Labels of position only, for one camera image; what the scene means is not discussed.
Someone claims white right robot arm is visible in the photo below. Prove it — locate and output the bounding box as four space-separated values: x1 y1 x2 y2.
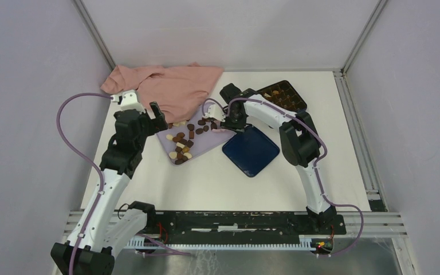
207 84 336 234

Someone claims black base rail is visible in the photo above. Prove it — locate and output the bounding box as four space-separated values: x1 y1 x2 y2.
140 211 347 245

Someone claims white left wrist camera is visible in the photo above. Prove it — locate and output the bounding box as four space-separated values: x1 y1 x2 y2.
111 89 146 113

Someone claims dark blue chocolate box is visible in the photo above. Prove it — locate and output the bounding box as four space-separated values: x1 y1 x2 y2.
257 80 308 112

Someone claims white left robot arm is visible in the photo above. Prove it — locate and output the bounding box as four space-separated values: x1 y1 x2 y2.
50 101 168 274

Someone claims lilac plastic tray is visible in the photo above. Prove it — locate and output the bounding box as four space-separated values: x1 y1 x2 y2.
156 102 234 166

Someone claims white heart chocolate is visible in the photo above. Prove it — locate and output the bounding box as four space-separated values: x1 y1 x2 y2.
169 151 178 160

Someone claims pink cloth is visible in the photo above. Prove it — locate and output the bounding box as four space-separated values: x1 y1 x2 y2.
100 62 224 123

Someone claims dark blue box lid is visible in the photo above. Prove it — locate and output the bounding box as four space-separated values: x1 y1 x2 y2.
222 125 280 178

